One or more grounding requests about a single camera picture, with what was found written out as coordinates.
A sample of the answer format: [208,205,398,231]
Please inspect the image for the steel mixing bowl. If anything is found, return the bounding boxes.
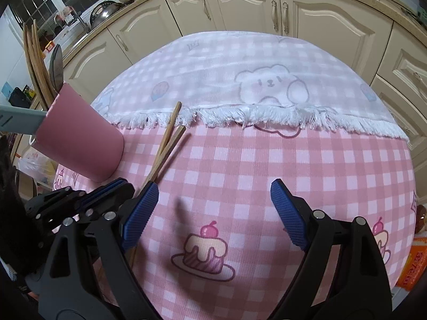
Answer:
[89,1,125,29]

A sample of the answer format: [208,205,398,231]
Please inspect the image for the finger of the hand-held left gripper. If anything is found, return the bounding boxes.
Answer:
[34,183,135,231]
[26,178,128,214]

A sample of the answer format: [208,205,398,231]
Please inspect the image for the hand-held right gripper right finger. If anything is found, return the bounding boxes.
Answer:
[270,179,392,320]

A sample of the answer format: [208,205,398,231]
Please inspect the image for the dark metal spoon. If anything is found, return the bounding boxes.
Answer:
[49,43,65,93]

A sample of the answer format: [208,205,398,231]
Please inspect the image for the teal handled knife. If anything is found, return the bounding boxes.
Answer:
[0,104,48,134]

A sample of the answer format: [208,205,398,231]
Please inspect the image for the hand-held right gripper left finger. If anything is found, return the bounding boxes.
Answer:
[38,182,160,320]

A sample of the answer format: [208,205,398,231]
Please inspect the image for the orange packet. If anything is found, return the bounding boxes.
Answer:
[398,239,427,289]

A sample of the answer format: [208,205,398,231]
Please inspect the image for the black bag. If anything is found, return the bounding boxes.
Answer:
[8,86,31,108]

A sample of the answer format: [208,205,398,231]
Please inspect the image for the cream kitchen base cabinets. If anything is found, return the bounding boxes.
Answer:
[10,0,427,161]

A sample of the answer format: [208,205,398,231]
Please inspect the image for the pink cup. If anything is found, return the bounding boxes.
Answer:
[33,83,125,182]

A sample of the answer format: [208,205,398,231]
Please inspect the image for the pink checkered tablecloth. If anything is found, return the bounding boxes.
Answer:
[52,119,418,320]

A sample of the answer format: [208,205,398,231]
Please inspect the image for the white fringed cloth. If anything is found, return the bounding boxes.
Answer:
[90,30,410,141]

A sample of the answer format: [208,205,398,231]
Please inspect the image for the clear plastic bag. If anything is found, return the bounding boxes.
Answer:
[18,147,58,188]

